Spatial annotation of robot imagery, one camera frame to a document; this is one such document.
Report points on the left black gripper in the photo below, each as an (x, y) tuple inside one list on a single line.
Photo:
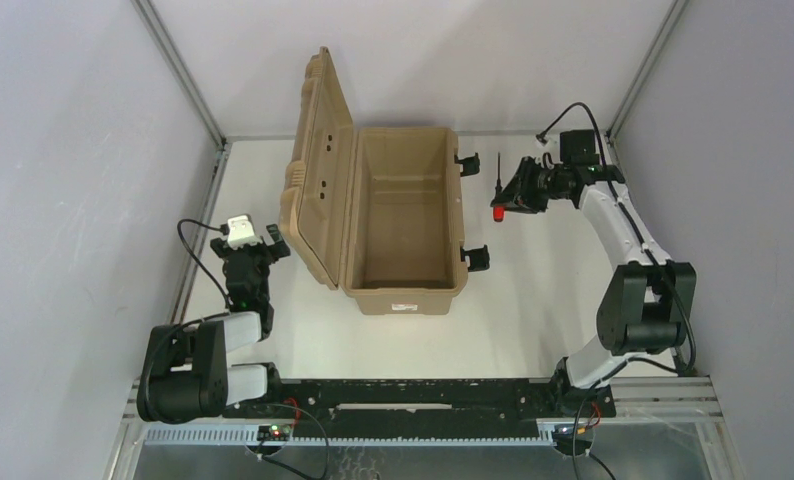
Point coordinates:
[(247, 251)]

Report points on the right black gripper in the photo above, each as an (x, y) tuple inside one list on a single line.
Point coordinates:
[(519, 187)]

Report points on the red black screwdriver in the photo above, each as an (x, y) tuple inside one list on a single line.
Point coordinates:
[(498, 211)]

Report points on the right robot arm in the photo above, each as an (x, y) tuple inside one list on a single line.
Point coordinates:
[(645, 309)]

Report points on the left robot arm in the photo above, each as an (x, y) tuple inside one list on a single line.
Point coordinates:
[(186, 374)]

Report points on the tan plastic storage bin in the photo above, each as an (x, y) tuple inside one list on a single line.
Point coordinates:
[(376, 212)]

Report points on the left controller board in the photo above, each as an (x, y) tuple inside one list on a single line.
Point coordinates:
[(274, 433)]

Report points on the controller board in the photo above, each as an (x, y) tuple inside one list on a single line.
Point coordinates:
[(274, 433), (571, 443)]

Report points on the right controller board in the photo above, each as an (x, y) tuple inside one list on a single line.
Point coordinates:
[(571, 443)]

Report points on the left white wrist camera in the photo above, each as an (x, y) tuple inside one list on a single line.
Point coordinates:
[(241, 232)]

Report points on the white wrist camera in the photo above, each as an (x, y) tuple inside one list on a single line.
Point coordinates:
[(241, 232), (579, 148)]

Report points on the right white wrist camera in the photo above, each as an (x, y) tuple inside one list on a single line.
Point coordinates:
[(579, 148)]

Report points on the perforated metal cable tray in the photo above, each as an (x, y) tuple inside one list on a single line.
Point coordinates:
[(537, 433)]

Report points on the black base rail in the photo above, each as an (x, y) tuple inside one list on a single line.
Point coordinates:
[(502, 405)]

